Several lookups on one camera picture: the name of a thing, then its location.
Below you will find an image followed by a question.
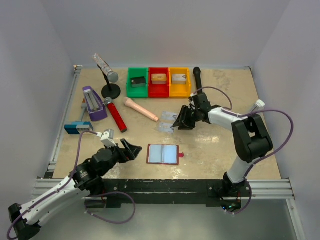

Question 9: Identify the purple metronome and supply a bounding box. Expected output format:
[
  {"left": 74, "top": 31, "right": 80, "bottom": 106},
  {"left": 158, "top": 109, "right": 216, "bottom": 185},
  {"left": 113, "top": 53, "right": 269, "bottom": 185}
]
[{"left": 82, "top": 86, "right": 108, "bottom": 122}]

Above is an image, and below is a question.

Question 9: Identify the glitter microphone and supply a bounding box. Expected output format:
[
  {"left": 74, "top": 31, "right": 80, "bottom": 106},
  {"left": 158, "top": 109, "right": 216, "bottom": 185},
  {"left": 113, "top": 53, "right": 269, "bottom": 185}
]
[{"left": 92, "top": 53, "right": 119, "bottom": 83}]

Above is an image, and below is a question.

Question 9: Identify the grey orange small tool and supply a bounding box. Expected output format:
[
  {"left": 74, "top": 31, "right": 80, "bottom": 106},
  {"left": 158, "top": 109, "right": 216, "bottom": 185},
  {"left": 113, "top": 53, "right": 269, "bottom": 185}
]
[{"left": 79, "top": 98, "right": 87, "bottom": 122}]

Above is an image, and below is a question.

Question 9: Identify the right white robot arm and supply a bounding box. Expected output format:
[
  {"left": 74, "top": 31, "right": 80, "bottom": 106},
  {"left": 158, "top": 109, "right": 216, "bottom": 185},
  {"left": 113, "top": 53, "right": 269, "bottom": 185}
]
[{"left": 173, "top": 93, "right": 273, "bottom": 184}]

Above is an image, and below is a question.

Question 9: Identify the silver card in yellow bin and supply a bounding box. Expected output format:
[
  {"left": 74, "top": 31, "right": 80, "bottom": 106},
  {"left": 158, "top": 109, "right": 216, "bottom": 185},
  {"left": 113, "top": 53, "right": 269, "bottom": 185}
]
[{"left": 171, "top": 73, "right": 187, "bottom": 85}]

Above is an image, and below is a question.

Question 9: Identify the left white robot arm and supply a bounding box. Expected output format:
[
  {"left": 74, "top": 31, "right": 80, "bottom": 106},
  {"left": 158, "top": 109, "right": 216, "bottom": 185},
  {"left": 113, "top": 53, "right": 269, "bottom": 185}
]
[{"left": 8, "top": 139, "right": 143, "bottom": 240}]

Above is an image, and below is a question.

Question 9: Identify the red microphone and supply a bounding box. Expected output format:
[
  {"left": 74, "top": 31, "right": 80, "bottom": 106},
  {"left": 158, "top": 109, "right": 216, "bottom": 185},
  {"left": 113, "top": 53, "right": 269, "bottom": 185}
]
[{"left": 104, "top": 97, "right": 128, "bottom": 133}]

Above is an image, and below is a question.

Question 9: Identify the yellow plastic bin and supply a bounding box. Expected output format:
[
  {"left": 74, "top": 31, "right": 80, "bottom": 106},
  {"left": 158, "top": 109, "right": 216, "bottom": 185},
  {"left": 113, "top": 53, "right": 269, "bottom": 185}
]
[{"left": 169, "top": 67, "right": 192, "bottom": 98}]

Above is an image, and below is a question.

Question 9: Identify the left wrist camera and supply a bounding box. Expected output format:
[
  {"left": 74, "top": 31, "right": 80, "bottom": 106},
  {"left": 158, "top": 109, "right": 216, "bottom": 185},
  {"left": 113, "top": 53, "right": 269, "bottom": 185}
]
[{"left": 96, "top": 129, "right": 116, "bottom": 148}]

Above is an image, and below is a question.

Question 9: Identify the red plastic bin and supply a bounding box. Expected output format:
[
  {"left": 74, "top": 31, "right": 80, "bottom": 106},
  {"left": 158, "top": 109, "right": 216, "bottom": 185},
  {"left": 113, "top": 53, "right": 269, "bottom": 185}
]
[{"left": 148, "top": 67, "right": 170, "bottom": 98}]

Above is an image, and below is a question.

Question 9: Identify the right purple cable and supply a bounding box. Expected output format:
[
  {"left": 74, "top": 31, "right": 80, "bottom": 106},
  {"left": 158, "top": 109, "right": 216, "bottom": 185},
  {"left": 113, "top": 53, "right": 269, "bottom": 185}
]
[{"left": 191, "top": 86, "right": 295, "bottom": 181}]

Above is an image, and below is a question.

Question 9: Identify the blue grey block tool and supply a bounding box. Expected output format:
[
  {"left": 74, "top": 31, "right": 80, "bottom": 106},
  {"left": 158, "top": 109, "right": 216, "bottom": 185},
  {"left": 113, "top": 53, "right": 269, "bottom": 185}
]
[{"left": 64, "top": 121, "right": 94, "bottom": 135}]

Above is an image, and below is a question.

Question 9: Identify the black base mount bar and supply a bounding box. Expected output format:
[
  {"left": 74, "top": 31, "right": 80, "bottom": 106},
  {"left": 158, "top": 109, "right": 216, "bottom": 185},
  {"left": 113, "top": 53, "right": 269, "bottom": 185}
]
[{"left": 89, "top": 179, "right": 252, "bottom": 208}]

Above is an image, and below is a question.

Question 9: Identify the black microphone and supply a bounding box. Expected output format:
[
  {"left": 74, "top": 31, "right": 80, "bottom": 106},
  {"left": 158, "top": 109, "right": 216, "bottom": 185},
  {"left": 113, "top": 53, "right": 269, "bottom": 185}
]
[{"left": 193, "top": 67, "right": 203, "bottom": 94}]

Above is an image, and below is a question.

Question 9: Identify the aluminium frame rail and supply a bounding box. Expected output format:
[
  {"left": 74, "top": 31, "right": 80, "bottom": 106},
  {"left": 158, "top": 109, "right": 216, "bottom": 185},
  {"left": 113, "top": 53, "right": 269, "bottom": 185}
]
[{"left": 19, "top": 65, "right": 83, "bottom": 240}]

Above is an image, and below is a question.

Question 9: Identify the pink microphone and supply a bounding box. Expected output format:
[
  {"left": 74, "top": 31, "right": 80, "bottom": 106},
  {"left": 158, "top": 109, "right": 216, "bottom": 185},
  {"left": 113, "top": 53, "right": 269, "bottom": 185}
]
[{"left": 123, "top": 97, "right": 159, "bottom": 122}]

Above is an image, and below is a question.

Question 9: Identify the red leather card holder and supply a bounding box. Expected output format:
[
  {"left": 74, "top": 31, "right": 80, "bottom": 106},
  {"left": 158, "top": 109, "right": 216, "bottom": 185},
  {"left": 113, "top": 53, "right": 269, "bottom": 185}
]
[{"left": 146, "top": 144, "right": 185, "bottom": 166}]

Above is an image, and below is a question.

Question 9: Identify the green plastic bin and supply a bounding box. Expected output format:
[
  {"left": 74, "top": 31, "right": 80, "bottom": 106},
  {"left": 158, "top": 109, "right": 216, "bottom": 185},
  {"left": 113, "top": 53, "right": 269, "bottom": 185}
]
[{"left": 126, "top": 67, "right": 149, "bottom": 98}]

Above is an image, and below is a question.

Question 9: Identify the black card in green bin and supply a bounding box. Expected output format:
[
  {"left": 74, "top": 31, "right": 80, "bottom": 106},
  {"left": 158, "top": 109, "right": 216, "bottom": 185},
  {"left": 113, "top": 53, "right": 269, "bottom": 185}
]
[{"left": 130, "top": 76, "right": 146, "bottom": 88}]

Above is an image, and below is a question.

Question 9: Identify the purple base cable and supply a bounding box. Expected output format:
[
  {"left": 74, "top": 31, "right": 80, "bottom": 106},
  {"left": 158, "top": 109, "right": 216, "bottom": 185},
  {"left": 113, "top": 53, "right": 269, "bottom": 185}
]
[{"left": 84, "top": 191, "right": 137, "bottom": 225}]

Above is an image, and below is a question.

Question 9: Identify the silver VIP card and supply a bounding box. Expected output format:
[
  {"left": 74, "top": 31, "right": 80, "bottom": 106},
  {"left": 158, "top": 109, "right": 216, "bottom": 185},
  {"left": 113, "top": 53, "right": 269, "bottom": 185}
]
[
  {"left": 161, "top": 111, "right": 178, "bottom": 121},
  {"left": 157, "top": 122, "right": 174, "bottom": 133}
]

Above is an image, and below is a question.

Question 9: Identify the tan card in red bin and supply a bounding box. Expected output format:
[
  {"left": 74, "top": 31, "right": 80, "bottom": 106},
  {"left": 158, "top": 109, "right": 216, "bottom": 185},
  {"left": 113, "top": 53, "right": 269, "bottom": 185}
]
[{"left": 151, "top": 73, "right": 167, "bottom": 85}]

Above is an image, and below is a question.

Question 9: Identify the black microphone stand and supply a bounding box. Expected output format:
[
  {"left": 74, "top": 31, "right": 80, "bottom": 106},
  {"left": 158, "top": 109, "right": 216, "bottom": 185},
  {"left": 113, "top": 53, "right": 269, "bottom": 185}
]
[{"left": 101, "top": 72, "right": 121, "bottom": 100}]

